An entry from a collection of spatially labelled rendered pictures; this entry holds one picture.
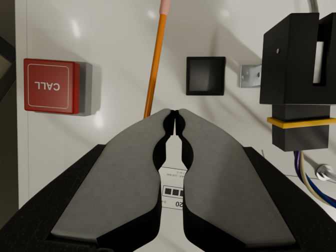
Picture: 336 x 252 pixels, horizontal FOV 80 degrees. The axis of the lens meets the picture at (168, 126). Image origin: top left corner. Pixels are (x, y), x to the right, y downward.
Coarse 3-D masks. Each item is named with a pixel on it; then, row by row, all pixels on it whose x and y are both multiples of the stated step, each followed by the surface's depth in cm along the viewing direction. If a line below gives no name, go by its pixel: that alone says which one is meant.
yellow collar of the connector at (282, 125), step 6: (270, 120) 16; (276, 120) 15; (300, 120) 14; (306, 120) 14; (312, 120) 14; (318, 120) 14; (324, 120) 14; (330, 120) 14; (282, 126) 14; (288, 126) 14; (294, 126) 14; (300, 126) 14
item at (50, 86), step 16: (32, 64) 19; (48, 64) 19; (64, 64) 19; (32, 80) 19; (48, 80) 19; (64, 80) 19; (32, 96) 19; (48, 96) 19; (64, 96) 19; (64, 112) 19
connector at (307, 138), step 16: (272, 112) 16; (288, 112) 14; (304, 112) 14; (320, 112) 14; (272, 128) 16; (288, 128) 14; (304, 128) 14; (320, 128) 14; (288, 144) 14; (304, 144) 14; (320, 144) 14
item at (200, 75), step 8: (192, 56) 21; (200, 56) 21; (208, 56) 21; (216, 56) 21; (224, 56) 21; (192, 64) 21; (200, 64) 21; (208, 64) 21; (216, 64) 20; (224, 64) 21; (192, 72) 21; (200, 72) 21; (208, 72) 21; (216, 72) 21; (224, 72) 21; (192, 80) 21; (200, 80) 21; (208, 80) 21; (216, 80) 21; (192, 88) 21; (200, 88) 21; (208, 88) 21; (216, 88) 21
